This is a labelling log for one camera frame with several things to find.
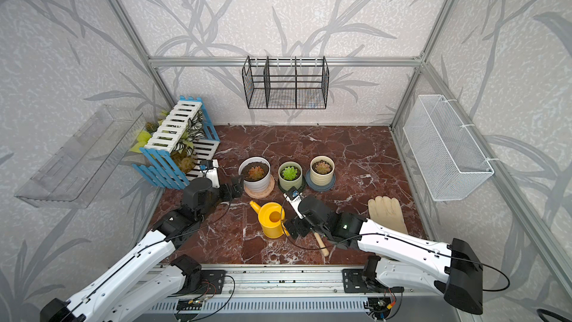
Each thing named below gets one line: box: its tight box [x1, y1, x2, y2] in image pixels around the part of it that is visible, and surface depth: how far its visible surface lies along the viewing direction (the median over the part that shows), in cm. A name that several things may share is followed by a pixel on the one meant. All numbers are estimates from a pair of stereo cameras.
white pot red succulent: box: [238, 156, 272, 193], surface depth 93 cm
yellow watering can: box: [249, 200, 290, 239], surface depth 80 cm
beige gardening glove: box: [367, 196, 409, 235], surface depth 93 cm
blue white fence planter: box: [130, 95, 220, 190], surface depth 86 cm
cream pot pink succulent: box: [309, 155, 336, 186], surface depth 96 cm
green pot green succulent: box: [278, 161, 304, 192], surface depth 94 cm
